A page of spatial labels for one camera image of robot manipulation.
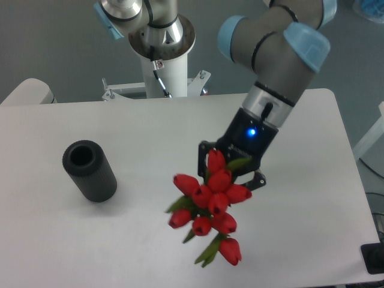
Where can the white furniture at right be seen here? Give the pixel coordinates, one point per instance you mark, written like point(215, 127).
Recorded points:
point(370, 137)

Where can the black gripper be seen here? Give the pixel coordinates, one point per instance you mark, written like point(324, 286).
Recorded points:
point(246, 137)

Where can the white chair corner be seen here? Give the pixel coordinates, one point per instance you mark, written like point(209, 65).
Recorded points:
point(30, 92)

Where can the black ribbed vase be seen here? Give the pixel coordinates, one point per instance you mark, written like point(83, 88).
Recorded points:
point(88, 167)

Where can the white metal base frame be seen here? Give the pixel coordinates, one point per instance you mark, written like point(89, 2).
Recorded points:
point(196, 87)

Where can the black box at table edge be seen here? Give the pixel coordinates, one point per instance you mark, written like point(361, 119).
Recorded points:
point(373, 257)

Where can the red tulip bouquet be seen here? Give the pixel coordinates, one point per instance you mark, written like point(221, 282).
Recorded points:
point(205, 205)

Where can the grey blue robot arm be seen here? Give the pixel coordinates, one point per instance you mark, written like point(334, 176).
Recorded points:
point(283, 47)

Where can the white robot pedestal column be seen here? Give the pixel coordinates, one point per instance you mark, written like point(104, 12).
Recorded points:
point(172, 77)

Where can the blue plastic bag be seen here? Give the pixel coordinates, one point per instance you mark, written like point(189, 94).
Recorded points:
point(369, 9)

